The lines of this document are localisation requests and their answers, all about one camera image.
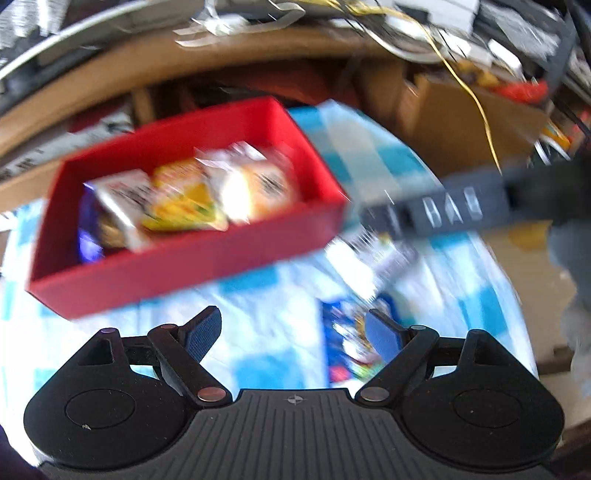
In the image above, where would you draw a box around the yellow snack packet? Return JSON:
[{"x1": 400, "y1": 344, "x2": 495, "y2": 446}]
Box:
[{"x1": 141, "y1": 159, "x2": 230, "y2": 232}]

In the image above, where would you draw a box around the yellow cable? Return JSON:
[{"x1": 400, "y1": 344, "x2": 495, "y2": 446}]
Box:
[{"x1": 323, "y1": 0, "x2": 505, "y2": 177}]

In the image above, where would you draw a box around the blue white checked cloth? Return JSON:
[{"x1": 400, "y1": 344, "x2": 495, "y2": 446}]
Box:
[{"x1": 0, "y1": 99, "x2": 539, "y2": 403}]

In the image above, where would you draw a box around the wooden desk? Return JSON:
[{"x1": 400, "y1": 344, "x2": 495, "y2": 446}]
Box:
[{"x1": 0, "y1": 25, "x2": 416, "y2": 155}]

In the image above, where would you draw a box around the blue snack packet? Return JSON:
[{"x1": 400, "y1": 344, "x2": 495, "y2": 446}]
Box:
[{"x1": 318, "y1": 295, "x2": 408, "y2": 385}]

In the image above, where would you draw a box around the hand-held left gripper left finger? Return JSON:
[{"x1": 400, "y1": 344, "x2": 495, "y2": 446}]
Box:
[{"x1": 78, "y1": 305, "x2": 232, "y2": 409}]

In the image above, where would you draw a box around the brown cardboard box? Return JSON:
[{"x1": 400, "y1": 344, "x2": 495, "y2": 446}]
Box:
[{"x1": 399, "y1": 74, "x2": 553, "y2": 179}]

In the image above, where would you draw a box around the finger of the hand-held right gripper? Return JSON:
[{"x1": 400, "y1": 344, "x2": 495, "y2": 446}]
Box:
[{"x1": 360, "y1": 202, "x2": 411, "y2": 241}]

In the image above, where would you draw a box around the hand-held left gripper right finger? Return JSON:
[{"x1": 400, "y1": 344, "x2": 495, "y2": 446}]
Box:
[{"x1": 353, "y1": 308, "x2": 498, "y2": 408}]

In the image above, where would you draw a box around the orange white snack packet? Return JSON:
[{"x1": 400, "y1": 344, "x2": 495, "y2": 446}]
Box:
[{"x1": 194, "y1": 141, "x2": 302, "y2": 225}]

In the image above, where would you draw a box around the silver red-print snack packet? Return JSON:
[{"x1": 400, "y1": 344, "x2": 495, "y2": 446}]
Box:
[{"x1": 83, "y1": 168, "x2": 160, "y2": 253}]

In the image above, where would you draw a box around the purple snack packet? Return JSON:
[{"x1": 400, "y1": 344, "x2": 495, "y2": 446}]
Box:
[{"x1": 78, "y1": 182, "x2": 125, "y2": 267}]

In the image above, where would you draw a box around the white silver snack packet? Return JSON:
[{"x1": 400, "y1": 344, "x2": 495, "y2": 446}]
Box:
[{"x1": 323, "y1": 226, "x2": 419, "y2": 297}]

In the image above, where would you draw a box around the red cardboard box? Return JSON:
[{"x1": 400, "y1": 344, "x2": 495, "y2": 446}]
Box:
[{"x1": 25, "y1": 96, "x2": 354, "y2": 322}]

